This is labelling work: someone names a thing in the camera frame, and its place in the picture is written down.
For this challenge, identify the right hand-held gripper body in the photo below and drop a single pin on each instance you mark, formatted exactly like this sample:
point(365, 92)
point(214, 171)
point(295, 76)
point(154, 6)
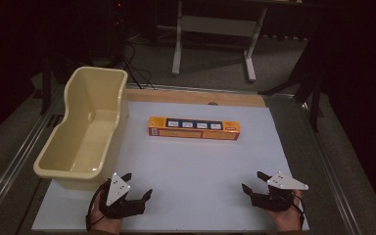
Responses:
point(285, 183)

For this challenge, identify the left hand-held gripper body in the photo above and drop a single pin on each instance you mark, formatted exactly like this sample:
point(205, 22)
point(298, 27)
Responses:
point(117, 191)

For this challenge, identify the cream plastic tub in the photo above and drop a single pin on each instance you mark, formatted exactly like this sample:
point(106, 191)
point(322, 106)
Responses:
point(88, 137)

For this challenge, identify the long orange cardboard box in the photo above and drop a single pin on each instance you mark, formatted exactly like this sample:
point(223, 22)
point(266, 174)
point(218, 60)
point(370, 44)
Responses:
point(194, 133)

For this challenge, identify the person's left hand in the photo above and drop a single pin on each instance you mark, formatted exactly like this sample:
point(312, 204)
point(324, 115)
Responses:
point(103, 224)

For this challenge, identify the person's right hand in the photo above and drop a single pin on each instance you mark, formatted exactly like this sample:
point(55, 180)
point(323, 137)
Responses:
point(289, 220)

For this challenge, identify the white table mat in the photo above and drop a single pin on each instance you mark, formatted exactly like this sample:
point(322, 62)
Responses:
point(196, 169)

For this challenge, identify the black metal stand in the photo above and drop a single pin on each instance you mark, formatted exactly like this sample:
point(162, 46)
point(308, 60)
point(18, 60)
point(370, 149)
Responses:
point(315, 94)

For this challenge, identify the wooden board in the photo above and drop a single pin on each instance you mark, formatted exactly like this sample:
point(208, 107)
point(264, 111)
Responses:
point(192, 97)

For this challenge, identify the aluminium table rail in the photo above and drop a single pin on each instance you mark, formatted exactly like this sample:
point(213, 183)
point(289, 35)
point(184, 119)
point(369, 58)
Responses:
point(9, 169)
point(336, 176)

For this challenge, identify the white metal desk frame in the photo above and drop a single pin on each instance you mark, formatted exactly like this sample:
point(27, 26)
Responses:
point(217, 25)

